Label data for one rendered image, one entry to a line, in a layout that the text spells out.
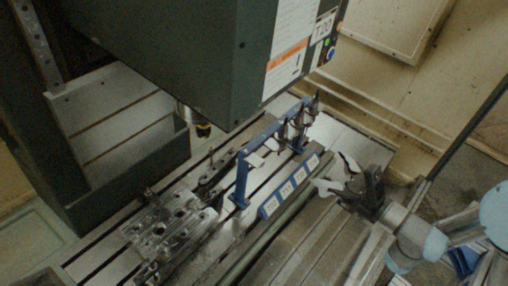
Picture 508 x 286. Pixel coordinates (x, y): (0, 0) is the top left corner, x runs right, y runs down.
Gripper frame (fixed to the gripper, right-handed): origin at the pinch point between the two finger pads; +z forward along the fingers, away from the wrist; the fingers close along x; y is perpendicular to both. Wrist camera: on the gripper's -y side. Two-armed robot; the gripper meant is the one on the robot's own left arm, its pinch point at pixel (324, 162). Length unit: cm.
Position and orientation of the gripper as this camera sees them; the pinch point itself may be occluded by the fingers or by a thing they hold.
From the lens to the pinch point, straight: 97.3
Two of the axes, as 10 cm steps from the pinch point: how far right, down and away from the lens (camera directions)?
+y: -1.0, 6.8, 7.3
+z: -7.3, -5.4, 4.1
